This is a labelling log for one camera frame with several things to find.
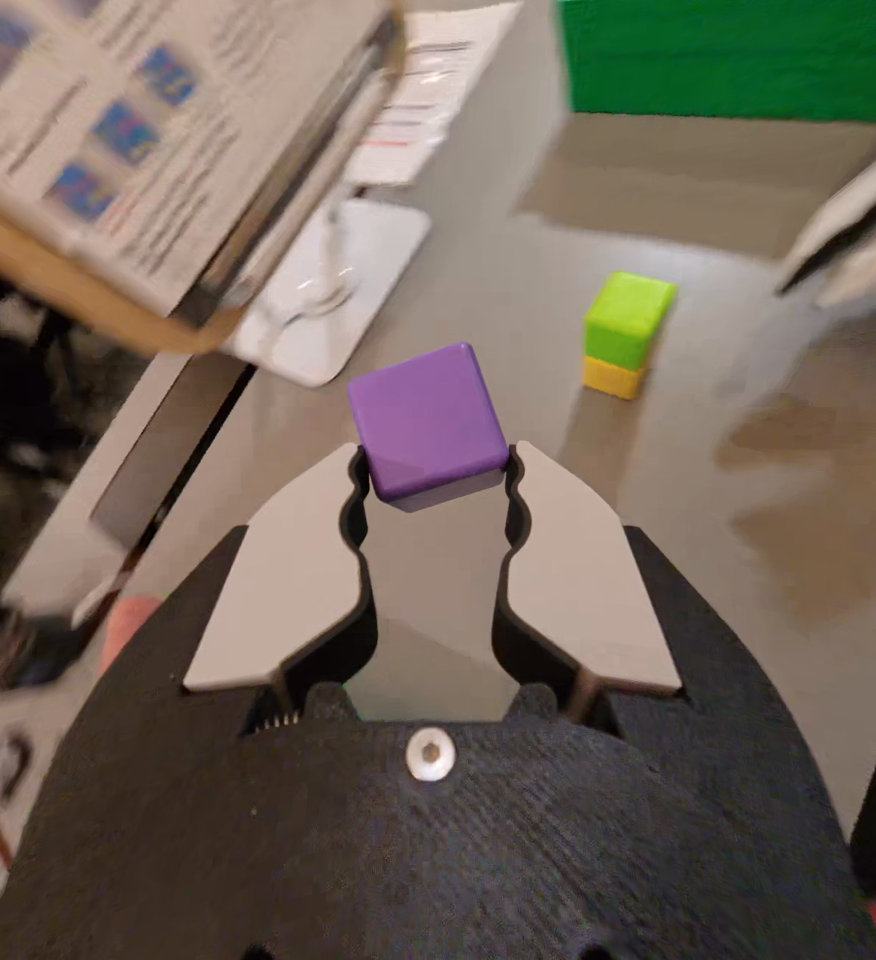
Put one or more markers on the purple cube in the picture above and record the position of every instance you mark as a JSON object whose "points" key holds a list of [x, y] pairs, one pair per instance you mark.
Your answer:
{"points": [[426, 420]]}

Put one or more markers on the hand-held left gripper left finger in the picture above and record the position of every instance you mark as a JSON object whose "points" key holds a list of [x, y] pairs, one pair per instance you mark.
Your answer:
{"points": [[280, 592]]}

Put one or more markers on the yellow cube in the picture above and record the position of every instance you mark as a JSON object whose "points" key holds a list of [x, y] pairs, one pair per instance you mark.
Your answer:
{"points": [[614, 376]]}

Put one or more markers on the white metal stand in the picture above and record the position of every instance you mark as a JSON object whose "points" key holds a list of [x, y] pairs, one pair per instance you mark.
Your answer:
{"points": [[378, 255]]}

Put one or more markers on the green plastic bin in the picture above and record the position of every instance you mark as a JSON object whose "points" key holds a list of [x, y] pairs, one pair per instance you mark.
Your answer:
{"points": [[708, 60]]}

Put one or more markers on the grey desk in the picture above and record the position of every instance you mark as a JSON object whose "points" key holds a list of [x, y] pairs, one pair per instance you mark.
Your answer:
{"points": [[708, 450]]}

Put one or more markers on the laminated paper sheet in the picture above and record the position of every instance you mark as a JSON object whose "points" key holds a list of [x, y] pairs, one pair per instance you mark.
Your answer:
{"points": [[423, 97]]}

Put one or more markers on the black power cube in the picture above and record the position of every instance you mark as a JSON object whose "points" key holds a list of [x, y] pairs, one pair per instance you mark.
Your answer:
{"points": [[32, 649]]}

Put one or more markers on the lime green cube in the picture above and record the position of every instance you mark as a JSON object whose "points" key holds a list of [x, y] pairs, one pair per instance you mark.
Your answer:
{"points": [[625, 315]]}

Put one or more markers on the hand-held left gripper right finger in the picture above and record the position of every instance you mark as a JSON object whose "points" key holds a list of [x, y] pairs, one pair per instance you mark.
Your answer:
{"points": [[588, 600]]}

